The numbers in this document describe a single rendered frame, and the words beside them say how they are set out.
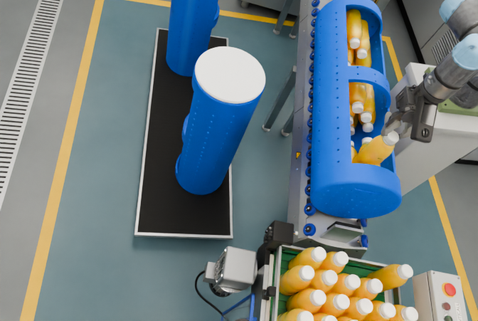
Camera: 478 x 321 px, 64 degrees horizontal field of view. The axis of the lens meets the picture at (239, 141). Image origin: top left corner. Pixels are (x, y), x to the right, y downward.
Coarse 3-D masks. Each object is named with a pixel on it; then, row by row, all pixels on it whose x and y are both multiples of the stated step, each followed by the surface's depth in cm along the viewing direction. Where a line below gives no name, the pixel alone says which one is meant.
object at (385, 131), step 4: (388, 112) 108; (388, 116) 108; (384, 120) 109; (396, 120) 103; (400, 120) 104; (384, 124) 109; (392, 124) 104; (396, 124) 104; (400, 124) 104; (384, 128) 107; (388, 128) 106; (392, 128) 106; (384, 132) 108; (388, 132) 107
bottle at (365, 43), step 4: (364, 20) 166; (364, 24) 165; (364, 28) 163; (364, 32) 162; (368, 32) 165; (364, 36) 160; (368, 36) 162; (364, 40) 159; (368, 40) 161; (360, 44) 159; (364, 44) 159; (368, 44) 160; (356, 48) 160; (360, 48) 159; (364, 48) 158; (356, 52) 160
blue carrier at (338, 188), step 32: (352, 0) 157; (320, 32) 158; (320, 64) 148; (384, 64) 156; (320, 96) 139; (384, 96) 146; (320, 128) 131; (320, 160) 124; (384, 160) 138; (320, 192) 121; (352, 192) 118; (384, 192) 115
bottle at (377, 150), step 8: (368, 144) 115; (376, 144) 112; (384, 144) 111; (392, 144) 110; (360, 152) 120; (368, 152) 115; (376, 152) 113; (384, 152) 112; (352, 160) 124; (360, 160) 120; (368, 160) 116; (376, 160) 115
